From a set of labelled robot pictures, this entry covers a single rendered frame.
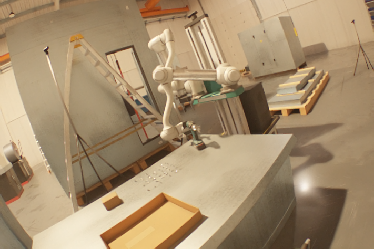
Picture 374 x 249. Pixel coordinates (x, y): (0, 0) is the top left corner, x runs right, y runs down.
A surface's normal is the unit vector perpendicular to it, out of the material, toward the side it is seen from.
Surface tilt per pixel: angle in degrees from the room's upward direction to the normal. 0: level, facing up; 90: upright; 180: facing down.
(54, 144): 90
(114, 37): 90
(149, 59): 90
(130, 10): 90
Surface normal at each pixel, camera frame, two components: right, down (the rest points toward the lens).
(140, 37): 0.57, -0.07
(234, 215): 0.43, -0.43
